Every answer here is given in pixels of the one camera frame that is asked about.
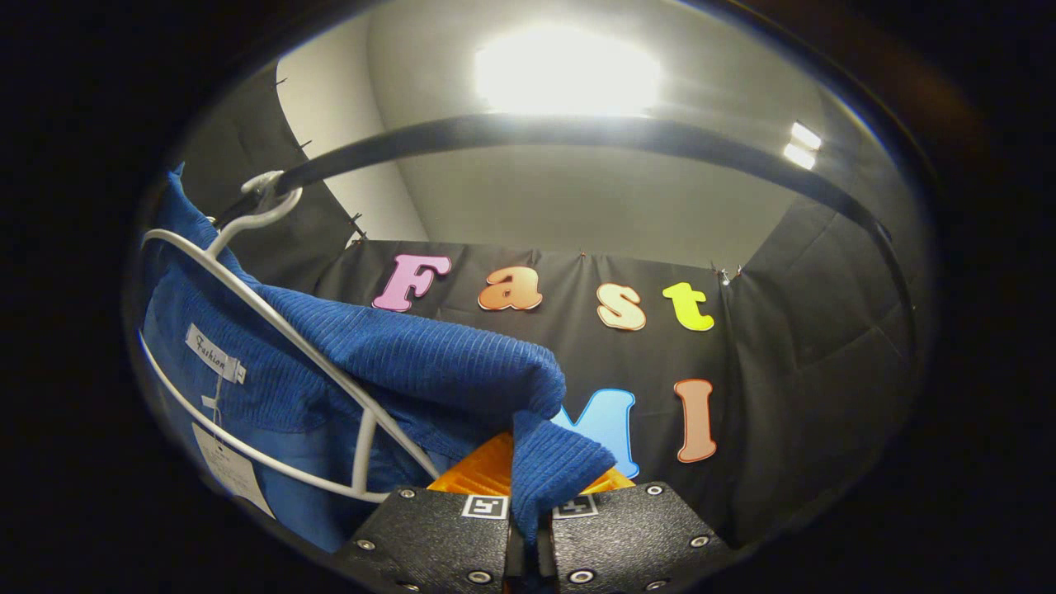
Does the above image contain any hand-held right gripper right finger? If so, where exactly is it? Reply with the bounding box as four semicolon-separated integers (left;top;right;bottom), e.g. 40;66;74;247
540;466;733;593

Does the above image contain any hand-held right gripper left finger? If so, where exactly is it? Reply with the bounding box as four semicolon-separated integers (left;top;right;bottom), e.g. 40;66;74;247
334;431;516;593

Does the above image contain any blue corduroy jacket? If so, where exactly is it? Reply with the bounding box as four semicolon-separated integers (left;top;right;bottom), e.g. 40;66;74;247
140;163;618;554

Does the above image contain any white clothes hanger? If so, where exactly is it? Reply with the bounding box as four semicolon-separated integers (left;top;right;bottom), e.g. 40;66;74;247
136;169;442;504

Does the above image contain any black clothes rack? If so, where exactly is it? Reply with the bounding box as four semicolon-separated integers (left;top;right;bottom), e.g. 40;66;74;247
213;114;918;364

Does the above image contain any black backdrop cloth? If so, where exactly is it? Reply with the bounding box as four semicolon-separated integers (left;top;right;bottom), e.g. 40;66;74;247
177;66;917;545

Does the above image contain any small double ceiling light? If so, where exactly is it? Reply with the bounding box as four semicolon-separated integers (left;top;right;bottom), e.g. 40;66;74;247
782;122;824;171

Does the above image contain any large ceiling light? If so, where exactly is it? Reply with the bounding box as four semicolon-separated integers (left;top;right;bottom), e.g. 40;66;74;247
474;25;662;116

